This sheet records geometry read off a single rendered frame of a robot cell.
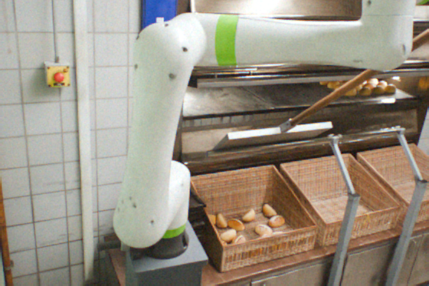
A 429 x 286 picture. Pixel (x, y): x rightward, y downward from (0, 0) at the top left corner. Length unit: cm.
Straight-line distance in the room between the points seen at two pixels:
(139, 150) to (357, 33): 51
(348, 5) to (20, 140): 184
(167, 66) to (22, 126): 131
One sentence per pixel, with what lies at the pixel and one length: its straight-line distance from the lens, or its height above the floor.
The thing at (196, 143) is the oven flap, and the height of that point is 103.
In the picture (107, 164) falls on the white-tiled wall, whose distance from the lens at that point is 217.
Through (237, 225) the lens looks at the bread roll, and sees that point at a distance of 237.
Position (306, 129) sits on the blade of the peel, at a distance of 198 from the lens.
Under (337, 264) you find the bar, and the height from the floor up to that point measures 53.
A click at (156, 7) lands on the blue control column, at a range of 196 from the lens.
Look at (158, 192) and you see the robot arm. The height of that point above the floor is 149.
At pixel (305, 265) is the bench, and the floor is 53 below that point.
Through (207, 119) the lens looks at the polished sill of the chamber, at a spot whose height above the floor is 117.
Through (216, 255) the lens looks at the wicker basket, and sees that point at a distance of 215.
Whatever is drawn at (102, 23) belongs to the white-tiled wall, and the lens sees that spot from 195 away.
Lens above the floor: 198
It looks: 22 degrees down
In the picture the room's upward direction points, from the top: 5 degrees clockwise
